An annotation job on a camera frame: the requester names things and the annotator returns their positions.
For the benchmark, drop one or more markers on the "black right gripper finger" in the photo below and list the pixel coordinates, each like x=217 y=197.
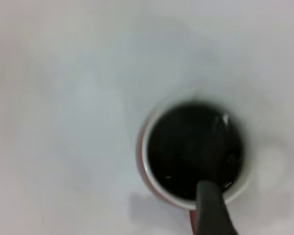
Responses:
x=210 y=210

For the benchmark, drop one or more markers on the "red ceramic coffee mug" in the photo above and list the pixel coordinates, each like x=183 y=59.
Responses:
x=147 y=169

